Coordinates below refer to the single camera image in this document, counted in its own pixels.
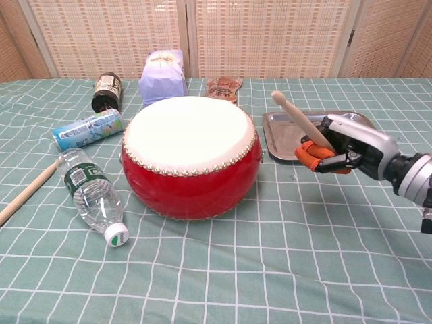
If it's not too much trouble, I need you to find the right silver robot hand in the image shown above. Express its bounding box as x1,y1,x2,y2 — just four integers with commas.
295,113,401,182

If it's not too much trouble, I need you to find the wooden drumstick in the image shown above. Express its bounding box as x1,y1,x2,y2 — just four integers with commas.
271,90,335,152
0,161,58,226

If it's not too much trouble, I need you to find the square metal tray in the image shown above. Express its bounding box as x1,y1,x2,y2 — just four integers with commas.
262,110,376,161

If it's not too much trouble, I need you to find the red drum white skin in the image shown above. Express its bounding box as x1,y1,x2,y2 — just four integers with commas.
119,96,265,221

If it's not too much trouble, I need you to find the bamboo folding screen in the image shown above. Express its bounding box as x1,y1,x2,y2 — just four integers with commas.
0,0,432,82

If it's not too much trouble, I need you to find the brown sauce pouch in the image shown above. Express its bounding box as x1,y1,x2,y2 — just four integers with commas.
205,76,244,103

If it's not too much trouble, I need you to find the green checked tablecloth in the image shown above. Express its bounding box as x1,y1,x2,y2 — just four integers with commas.
0,77,432,324

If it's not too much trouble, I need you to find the lavender paper bag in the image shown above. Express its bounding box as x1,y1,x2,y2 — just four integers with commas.
138,49,188,107

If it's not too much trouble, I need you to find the dark brown glass bottle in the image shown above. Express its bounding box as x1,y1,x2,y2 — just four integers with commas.
91,74,122,114

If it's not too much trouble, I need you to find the blue green drink can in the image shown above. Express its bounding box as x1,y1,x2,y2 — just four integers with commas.
53,108,125,152

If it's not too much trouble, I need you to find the clear water bottle green label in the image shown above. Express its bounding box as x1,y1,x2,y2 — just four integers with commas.
55,147,130,248

